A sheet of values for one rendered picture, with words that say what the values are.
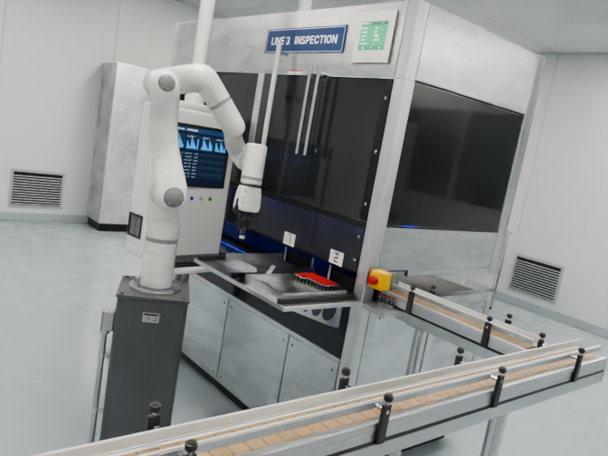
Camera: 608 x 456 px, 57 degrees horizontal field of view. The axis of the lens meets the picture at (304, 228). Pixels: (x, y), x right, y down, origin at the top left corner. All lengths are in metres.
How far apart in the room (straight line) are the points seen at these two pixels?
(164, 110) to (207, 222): 1.12
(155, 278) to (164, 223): 0.21
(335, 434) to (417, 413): 0.26
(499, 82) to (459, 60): 0.33
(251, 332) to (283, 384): 0.35
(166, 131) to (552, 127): 5.64
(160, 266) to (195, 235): 0.91
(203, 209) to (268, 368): 0.88
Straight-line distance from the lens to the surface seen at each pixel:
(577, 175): 6.95
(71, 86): 7.43
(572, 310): 6.96
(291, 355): 2.76
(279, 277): 2.47
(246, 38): 3.25
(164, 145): 2.07
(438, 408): 1.47
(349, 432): 1.24
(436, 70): 2.47
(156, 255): 2.13
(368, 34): 2.50
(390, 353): 2.65
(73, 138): 7.47
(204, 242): 3.07
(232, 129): 2.14
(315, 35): 2.77
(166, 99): 2.02
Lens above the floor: 1.50
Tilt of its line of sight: 9 degrees down
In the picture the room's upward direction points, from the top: 10 degrees clockwise
